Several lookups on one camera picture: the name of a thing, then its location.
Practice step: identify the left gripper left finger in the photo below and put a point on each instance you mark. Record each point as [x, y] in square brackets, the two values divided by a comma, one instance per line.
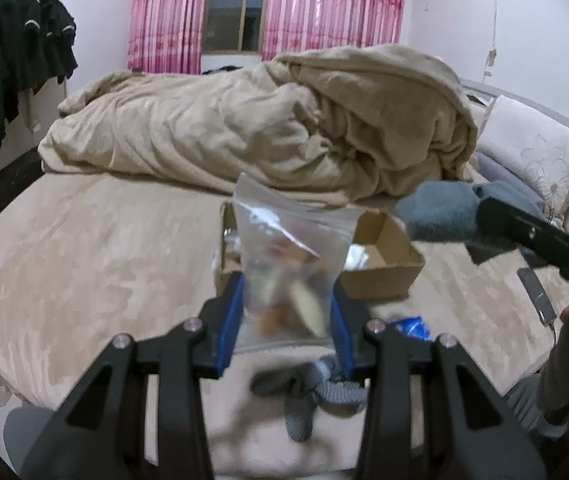
[137, 412]

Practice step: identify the grey dotted socks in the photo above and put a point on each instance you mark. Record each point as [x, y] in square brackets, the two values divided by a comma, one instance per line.
[308, 386]

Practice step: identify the brown cardboard box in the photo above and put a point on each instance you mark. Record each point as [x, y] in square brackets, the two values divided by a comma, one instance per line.
[364, 259]

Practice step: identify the black clothes pile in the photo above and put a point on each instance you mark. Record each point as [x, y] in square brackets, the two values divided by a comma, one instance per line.
[37, 38]

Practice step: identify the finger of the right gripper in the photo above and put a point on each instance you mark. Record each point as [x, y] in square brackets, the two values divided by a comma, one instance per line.
[498, 219]

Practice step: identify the smartphone on bed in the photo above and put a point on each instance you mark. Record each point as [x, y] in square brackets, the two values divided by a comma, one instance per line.
[538, 295]

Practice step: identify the floral white pillow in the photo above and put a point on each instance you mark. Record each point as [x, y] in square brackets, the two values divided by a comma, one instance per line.
[532, 146]

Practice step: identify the pink curtains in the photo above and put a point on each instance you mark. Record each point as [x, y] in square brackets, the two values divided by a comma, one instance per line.
[166, 36]

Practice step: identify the beige bed sheet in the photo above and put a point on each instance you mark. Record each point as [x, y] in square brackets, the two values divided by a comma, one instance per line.
[83, 258]

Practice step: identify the blue tissue packet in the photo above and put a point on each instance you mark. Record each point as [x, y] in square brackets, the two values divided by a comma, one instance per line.
[414, 327]

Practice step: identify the window with frame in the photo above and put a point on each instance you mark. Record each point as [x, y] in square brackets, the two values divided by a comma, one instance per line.
[233, 26]

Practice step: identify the grey knit glove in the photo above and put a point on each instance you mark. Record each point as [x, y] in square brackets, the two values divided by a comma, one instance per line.
[446, 212]

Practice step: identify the zip bag with snacks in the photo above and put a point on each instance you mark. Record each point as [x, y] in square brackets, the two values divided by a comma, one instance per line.
[291, 255]

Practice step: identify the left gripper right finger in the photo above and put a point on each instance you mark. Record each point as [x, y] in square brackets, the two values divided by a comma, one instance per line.
[431, 412]

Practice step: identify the beige rumpled blanket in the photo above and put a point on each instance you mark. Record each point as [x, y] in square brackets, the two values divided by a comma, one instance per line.
[339, 125]

